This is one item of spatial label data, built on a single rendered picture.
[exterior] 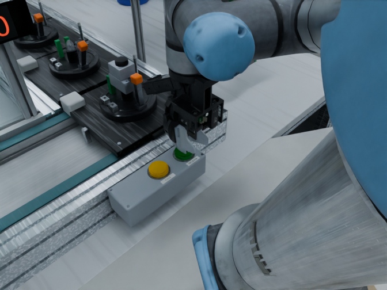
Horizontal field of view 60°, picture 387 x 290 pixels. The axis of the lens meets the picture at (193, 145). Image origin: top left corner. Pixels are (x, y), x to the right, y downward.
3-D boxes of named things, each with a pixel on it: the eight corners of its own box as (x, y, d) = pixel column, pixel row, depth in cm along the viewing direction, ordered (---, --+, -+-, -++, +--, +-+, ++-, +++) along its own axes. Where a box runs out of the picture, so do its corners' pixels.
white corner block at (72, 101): (88, 110, 85) (84, 97, 82) (72, 118, 83) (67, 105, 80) (78, 103, 88) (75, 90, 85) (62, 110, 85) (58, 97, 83)
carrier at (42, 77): (135, 73, 98) (129, 31, 90) (60, 108, 86) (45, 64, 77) (90, 45, 111) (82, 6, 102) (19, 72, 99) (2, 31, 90)
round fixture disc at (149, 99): (168, 105, 84) (168, 98, 82) (122, 130, 77) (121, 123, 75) (134, 82, 91) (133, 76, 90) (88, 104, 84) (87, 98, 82)
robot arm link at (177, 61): (155, 41, 53) (192, 25, 57) (157, 67, 56) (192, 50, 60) (188, 57, 49) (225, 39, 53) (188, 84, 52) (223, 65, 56)
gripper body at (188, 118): (194, 144, 60) (194, 86, 51) (162, 122, 64) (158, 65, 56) (223, 124, 64) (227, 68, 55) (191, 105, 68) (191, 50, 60)
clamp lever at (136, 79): (146, 103, 79) (142, 75, 74) (139, 107, 78) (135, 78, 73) (137, 98, 81) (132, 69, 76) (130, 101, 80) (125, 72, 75)
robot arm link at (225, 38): (291, 15, 37) (251, -17, 45) (193, 28, 35) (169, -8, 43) (279, 77, 43) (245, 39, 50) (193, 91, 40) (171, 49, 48)
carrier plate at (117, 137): (197, 111, 85) (197, 104, 84) (118, 159, 73) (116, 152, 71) (138, 75, 97) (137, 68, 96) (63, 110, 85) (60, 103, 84)
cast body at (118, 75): (141, 87, 79) (137, 61, 75) (125, 95, 77) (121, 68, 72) (120, 73, 84) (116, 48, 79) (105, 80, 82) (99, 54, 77)
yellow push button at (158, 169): (173, 174, 70) (172, 167, 68) (158, 184, 67) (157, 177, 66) (160, 163, 72) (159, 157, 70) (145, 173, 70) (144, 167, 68)
